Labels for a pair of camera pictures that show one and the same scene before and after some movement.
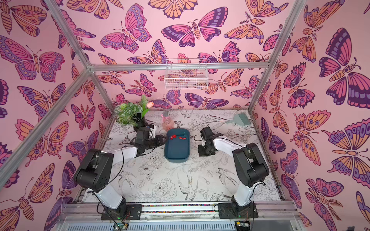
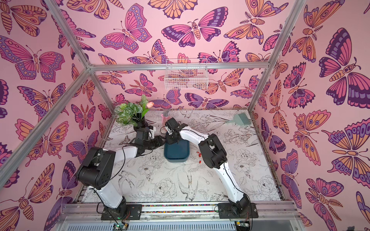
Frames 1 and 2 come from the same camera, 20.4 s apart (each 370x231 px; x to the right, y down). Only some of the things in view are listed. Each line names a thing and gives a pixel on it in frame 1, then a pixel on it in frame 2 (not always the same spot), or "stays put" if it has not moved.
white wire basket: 186,74 stays put
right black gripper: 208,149 -> 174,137
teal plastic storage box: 177,145 stays put
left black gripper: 159,140 stays put
